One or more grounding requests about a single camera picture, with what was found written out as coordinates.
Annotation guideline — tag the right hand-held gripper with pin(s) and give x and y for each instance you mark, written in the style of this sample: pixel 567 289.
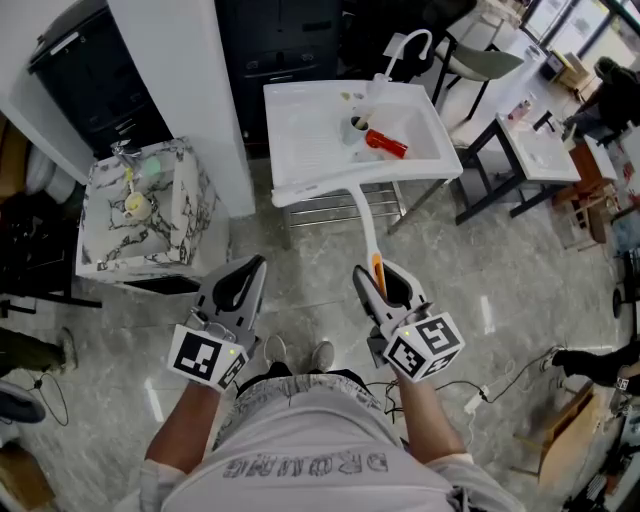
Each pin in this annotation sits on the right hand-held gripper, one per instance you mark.
pixel 425 345

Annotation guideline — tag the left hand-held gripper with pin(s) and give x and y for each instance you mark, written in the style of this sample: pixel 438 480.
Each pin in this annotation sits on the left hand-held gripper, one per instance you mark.
pixel 210 350

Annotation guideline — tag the white and orange squeegee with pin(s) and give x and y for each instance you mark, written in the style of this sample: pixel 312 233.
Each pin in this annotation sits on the white and orange squeegee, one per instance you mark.
pixel 367 225

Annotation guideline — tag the person's right forearm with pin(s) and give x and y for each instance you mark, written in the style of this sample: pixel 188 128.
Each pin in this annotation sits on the person's right forearm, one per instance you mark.
pixel 430 420

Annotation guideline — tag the person's left forearm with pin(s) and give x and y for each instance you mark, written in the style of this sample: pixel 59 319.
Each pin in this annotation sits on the person's left forearm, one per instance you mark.
pixel 182 425

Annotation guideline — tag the person's left shoe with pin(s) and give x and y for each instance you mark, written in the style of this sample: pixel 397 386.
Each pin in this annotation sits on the person's left shoe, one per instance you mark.
pixel 274 350

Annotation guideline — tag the person's shoe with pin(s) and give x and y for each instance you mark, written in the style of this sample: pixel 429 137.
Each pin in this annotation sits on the person's shoe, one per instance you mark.
pixel 322 356
pixel 274 350

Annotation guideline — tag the person's right shoe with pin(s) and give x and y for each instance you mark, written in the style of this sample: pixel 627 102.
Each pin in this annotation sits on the person's right shoe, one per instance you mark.
pixel 322 356

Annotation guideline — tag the marble pattern sink cabinet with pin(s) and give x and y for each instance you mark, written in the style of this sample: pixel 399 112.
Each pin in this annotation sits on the marble pattern sink cabinet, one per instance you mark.
pixel 150 240

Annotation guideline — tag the metal sink stand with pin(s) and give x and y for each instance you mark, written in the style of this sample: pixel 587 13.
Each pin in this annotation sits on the metal sink stand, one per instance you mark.
pixel 330 210

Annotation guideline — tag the cream mug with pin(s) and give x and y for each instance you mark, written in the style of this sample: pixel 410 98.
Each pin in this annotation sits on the cream mug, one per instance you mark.
pixel 136 207

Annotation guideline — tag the white power strip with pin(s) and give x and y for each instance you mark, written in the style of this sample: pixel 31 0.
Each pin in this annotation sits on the white power strip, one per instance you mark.
pixel 476 399

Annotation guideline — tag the green soap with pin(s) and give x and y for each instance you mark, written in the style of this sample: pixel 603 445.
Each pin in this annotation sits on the green soap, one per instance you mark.
pixel 154 166

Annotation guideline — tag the yellow toothbrush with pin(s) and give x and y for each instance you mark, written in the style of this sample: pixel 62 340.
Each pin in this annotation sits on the yellow toothbrush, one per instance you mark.
pixel 129 180

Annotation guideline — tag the red bottle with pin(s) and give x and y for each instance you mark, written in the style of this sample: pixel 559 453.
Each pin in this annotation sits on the red bottle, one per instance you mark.
pixel 387 144

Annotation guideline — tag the grey cup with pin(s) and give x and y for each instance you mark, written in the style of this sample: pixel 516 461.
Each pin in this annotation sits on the grey cup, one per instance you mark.
pixel 352 134

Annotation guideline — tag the white plastic sink basin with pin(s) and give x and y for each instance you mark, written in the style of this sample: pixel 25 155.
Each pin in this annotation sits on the white plastic sink basin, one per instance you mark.
pixel 310 135

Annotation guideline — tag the person's white shirt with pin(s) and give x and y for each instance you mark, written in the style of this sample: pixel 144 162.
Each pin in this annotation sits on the person's white shirt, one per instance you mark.
pixel 310 450

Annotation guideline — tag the chrome faucet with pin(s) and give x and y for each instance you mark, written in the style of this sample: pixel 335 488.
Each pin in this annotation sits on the chrome faucet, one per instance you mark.
pixel 125 150

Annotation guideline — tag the small white sink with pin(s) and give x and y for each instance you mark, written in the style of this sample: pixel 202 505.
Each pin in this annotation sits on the small white sink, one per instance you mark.
pixel 540 155

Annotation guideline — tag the wooden stool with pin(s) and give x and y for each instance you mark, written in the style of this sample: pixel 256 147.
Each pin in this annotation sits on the wooden stool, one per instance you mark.
pixel 587 215

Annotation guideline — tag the black faucet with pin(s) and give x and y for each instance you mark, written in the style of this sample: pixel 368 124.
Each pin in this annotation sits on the black faucet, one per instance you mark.
pixel 543 120

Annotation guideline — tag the wooden chair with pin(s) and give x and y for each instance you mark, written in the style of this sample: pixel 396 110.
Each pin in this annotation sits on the wooden chair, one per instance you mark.
pixel 575 440

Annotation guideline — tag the tall black cabinet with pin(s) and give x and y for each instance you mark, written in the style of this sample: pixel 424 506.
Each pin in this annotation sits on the tall black cabinet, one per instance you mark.
pixel 280 50

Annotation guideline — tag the white curved faucet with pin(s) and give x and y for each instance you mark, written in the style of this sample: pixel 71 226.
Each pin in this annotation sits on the white curved faucet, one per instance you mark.
pixel 400 52

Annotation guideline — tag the black filing cabinet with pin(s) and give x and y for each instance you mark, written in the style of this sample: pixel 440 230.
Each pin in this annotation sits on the black filing cabinet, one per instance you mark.
pixel 95 85

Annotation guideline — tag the grey-green chair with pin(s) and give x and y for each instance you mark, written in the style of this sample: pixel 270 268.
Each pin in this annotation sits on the grey-green chair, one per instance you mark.
pixel 480 62

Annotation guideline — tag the cardboard box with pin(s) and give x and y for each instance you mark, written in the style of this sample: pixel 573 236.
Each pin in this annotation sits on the cardboard box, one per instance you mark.
pixel 22 480

